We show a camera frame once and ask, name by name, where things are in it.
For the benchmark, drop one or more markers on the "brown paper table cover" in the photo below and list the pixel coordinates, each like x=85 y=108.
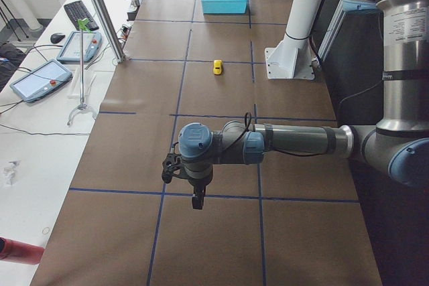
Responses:
x=194 y=66

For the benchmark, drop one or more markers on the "silver stand with green clip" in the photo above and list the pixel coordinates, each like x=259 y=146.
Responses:
x=82 y=108

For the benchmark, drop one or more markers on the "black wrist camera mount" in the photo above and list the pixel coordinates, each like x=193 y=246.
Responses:
x=173 y=167

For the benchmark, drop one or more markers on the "far teach pendant tablet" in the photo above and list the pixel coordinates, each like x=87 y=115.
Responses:
x=70 y=52

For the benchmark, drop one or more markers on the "red cylinder object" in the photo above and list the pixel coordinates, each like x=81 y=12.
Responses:
x=20 y=252

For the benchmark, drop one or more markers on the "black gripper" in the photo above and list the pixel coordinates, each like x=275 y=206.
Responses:
x=198 y=184

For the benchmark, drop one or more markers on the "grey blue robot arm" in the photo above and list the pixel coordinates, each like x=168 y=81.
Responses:
x=397 y=145

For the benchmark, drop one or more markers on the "teach pendant tablet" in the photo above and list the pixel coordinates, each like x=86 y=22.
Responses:
x=70 y=52
x=42 y=81

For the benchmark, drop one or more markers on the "near teach pendant tablet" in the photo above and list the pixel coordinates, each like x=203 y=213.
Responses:
x=42 y=81

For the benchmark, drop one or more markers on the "yellow beetle toy car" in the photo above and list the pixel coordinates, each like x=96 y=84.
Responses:
x=217 y=67

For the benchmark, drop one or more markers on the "crumpled white paper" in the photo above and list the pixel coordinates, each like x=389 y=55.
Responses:
x=10 y=173

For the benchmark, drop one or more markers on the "black keyboard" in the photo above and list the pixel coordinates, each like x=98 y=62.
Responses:
x=77 y=10

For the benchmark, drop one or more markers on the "aluminium frame post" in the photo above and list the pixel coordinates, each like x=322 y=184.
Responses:
x=108 y=29

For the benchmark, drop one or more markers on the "black computer mouse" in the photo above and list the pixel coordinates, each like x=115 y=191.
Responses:
x=56 y=38

